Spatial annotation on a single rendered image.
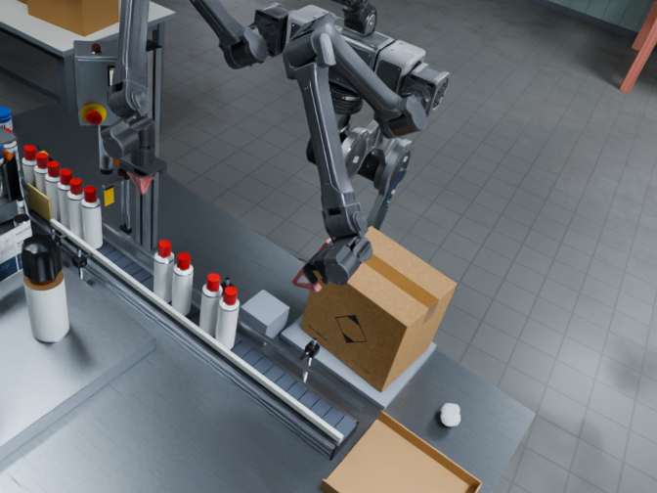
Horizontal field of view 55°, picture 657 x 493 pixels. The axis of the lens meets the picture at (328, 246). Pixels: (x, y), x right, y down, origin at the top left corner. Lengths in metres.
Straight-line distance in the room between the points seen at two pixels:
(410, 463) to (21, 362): 0.98
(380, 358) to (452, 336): 1.56
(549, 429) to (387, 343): 1.56
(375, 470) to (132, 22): 1.20
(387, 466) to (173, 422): 0.54
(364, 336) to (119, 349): 0.63
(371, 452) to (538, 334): 1.94
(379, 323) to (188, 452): 0.55
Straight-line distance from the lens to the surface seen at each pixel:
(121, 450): 1.61
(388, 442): 1.70
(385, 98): 1.61
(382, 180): 2.47
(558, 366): 3.36
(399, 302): 1.61
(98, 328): 1.77
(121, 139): 1.49
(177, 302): 1.75
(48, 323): 1.70
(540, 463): 2.95
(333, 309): 1.70
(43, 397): 1.65
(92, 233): 1.94
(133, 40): 1.59
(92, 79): 1.69
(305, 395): 1.66
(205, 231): 2.14
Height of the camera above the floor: 2.21
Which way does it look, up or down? 40 degrees down
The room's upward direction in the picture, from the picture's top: 14 degrees clockwise
